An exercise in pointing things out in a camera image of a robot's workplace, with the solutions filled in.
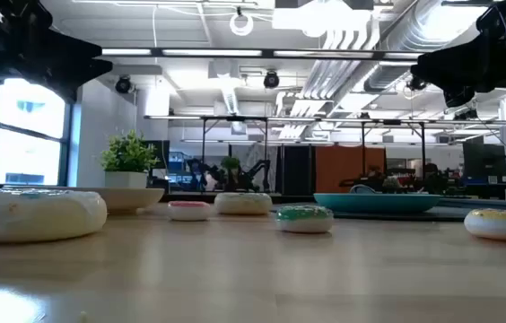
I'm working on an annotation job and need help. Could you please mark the orange partition panel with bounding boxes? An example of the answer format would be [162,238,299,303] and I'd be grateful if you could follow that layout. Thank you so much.
[315,145,387,194]

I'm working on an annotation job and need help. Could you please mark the white sprinkled donut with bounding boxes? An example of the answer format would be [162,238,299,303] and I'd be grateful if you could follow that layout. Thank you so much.
[0,188,109,244]

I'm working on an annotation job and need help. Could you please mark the dark round placemat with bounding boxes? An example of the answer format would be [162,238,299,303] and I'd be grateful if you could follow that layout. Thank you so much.
[272,204,476,223]

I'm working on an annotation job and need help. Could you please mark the large drizzled donut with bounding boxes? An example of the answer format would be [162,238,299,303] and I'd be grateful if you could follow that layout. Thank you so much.
[214,192,274,216]

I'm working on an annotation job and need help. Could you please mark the yellow frosted donut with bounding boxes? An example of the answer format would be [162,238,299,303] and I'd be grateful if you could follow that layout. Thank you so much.
[463,207,506,244]

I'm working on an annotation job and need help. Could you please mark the green plant in white pot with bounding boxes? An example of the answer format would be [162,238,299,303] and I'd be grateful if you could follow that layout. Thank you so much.
[100,129,160,188]

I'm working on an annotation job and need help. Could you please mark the black monitor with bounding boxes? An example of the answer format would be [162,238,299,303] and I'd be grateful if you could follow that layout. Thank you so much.
[143,139,171,170]
[462,142,506,179]

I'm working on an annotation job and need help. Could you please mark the small potted plant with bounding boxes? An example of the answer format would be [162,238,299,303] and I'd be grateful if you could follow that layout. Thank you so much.
[381,176,401,194]

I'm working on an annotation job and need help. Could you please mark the black workstation frame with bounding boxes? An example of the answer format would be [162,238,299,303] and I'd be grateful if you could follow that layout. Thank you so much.
[201,115,270,192]
[360,118,427,189]

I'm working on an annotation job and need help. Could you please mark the green frosted donut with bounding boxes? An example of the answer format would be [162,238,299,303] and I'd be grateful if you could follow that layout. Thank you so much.
[275,205,336,235]

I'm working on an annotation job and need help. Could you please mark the green background plant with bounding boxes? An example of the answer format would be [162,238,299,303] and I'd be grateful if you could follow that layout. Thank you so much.
[220,155,241,179]

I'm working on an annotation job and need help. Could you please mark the black aluminium table frame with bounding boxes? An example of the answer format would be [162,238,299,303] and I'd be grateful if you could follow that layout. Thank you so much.
[161,191,506,212]

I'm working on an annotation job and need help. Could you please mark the beige plate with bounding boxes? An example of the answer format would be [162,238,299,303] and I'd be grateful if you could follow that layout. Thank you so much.
[55,186,166,214]

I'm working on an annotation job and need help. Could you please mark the silver ventilation duct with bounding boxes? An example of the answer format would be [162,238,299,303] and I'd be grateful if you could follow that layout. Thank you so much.
[362,0,487,93]

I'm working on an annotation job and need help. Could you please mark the person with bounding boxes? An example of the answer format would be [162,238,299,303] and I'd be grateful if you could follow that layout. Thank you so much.
[364,164,387,192]
[423,161,449,194]

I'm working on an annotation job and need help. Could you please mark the black partition panel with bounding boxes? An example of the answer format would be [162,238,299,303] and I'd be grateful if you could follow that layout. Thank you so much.
[282,144,315,195]

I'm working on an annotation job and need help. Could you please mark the large window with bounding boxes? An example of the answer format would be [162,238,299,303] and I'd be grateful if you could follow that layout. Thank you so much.
[0,78,73,188]

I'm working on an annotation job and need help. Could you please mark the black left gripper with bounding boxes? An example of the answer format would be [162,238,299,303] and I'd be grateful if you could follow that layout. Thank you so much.
[0,0,114,104]

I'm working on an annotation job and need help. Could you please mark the black ceiling spotlight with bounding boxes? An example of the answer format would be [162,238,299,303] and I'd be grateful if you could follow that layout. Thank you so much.
[407,74,428,92]
[263,70,281,90]
[114,74,133,94]

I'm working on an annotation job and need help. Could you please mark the teal plate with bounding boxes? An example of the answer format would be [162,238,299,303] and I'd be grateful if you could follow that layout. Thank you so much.
[313,192,442,214]

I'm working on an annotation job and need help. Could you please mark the pink frosted donut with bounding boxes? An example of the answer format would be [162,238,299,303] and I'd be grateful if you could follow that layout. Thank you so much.
[166,200,212,223]

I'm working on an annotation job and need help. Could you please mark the white ring lamp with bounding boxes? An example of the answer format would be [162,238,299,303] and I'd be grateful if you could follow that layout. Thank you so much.
[229,12,255,37]

